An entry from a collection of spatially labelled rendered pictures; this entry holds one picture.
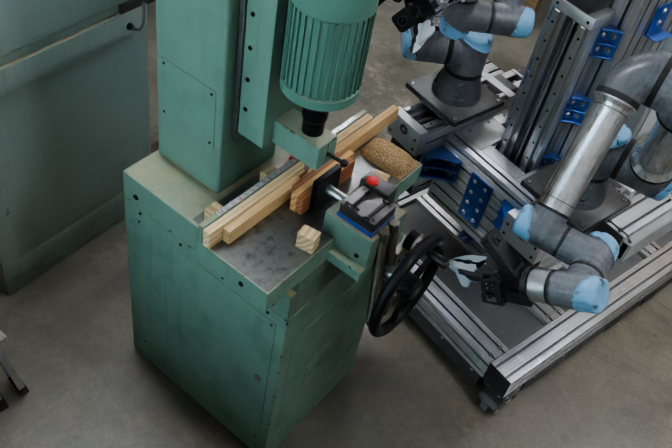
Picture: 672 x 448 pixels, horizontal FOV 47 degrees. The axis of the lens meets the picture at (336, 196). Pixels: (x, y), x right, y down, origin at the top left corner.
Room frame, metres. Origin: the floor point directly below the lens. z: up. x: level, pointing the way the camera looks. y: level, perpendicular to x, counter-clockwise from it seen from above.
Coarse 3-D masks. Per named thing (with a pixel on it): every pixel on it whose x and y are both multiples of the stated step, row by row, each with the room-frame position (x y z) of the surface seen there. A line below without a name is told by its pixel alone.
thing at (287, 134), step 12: (276, 120) 1.38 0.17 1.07; (288, 120) 1.39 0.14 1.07; (300, 120) 1.39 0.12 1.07; (276, 132) 1.37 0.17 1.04; (288, 132) 1.35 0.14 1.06; (300, 132) 1.35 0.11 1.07; (324, 132) 1.37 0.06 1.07; (276, 144) 1.37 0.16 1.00; (288, 144) 1.35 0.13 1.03; (300, 144) 1.34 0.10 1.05; (312, 144) 1.32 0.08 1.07; (324, 144) 1.33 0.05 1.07; (300, 156) 1.33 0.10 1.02; (312, 156) 1.32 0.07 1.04; (324, 156) 1.33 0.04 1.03; (312, 168) 1.31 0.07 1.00
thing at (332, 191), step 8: (336, 168) 1.34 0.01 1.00; (320, 176) 1.30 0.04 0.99; (328, 176) 1.31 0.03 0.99; (336, 176) 1.34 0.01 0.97; (320, 184) 1.28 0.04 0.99; (328, 184) 1.31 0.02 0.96; (336, 184) 1.34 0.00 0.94; (312, 192) 1.28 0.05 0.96; (320, 192) 1.29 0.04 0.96; (328, 192) 1.30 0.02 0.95; (336, 192) 1.30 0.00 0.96; (312, 200) 1.28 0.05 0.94; (320, 200) 1.29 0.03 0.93; (336, 200) 1.29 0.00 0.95; (312, 208) 1.28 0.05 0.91
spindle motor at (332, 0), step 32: (320, 0) 1.28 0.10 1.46; (352, 0) 1.29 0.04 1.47; (288, 32) 1.32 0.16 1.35; (320, 32) 1.28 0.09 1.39; (352, 32) 1.30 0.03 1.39; (288, 64) 1.31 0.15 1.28; (320, 64) 1.28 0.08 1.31; (352, 64) 1.31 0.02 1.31; (288, 96) 1.30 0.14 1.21; (320, 96) 1.28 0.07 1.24; (352, 96) 1.32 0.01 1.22
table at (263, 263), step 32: (416, 160) 1.54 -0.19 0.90; (256, 224) 1.20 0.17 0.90; (288, 224) 1.22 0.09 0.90; (320, 224) 1.24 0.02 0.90; (224, 256) 1.09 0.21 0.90; (256, 256) 1.11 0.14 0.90; (288, 256) 1.13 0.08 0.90; (320, 256) 1.17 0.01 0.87; (256, 288) 1.03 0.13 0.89; (288, 288) 1.07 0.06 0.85
